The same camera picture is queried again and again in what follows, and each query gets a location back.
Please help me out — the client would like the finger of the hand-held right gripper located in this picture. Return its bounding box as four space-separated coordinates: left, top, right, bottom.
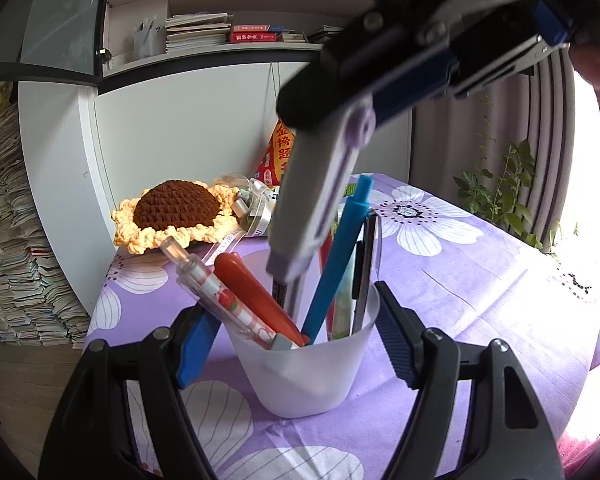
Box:
276 0 571 133
372 0 572 121

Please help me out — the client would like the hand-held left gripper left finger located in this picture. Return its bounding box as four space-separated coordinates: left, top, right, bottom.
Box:
39 304 223 480

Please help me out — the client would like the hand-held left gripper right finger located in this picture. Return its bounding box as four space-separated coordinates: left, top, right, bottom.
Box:
375 281 566 480

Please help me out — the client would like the pink checked pen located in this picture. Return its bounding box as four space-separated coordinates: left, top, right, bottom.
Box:
159 236 277 350

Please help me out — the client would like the pale green pen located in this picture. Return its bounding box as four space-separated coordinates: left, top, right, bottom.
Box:
330 220 358 341

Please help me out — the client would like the orange pen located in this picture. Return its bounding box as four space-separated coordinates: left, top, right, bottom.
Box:
213 252 311 347

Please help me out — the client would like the black utility knife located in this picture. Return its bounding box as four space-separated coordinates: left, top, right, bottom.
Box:
350 212 381 336

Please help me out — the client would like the blue pen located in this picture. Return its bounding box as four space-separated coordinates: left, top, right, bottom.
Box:
300 175 375 345

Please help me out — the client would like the red pen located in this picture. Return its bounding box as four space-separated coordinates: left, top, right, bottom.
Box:
319 232 337 331

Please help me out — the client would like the frosted plastic cup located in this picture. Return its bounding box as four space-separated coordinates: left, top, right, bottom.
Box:
225 280 382 418

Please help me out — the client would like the clear gel pen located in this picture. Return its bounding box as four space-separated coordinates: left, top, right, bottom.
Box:
285 280 303 321

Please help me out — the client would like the grey purple marker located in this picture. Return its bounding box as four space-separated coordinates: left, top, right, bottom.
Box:
265 102 376 283

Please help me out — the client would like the stack of red books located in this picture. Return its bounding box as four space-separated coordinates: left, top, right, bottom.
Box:
229 24 283 43

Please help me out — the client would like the purple floral tablecloth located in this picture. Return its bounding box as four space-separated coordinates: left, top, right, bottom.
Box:
84 172 600 480

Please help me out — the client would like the red triangular pouch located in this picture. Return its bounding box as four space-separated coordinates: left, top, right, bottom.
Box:
257 120 297 188

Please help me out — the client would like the crochet sunflower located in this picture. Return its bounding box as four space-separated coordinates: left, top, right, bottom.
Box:
111 180 241 256

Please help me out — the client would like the green leafy plant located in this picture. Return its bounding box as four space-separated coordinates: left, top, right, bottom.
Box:
452 95 563 256

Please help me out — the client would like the white ribbon flower wrap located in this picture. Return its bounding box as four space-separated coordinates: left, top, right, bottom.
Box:
215 172 281 266

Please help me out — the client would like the white bookcase cabinet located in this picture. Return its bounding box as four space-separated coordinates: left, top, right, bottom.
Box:
17 0 416 318

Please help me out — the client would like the clear pen holder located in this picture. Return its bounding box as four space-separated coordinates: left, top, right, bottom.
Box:
132 15 163 58

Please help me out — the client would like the tall pile of paper booklets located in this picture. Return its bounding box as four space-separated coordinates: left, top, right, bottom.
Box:
0 105 91 348

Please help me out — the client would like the pink clothing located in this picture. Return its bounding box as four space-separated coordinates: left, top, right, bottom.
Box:
555 430 600 478

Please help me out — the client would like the dark glass cabinet door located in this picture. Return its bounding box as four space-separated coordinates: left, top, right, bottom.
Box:
0 0 116 96

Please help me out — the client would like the thin hanging string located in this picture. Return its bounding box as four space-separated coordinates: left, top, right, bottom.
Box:
262 62 281 123

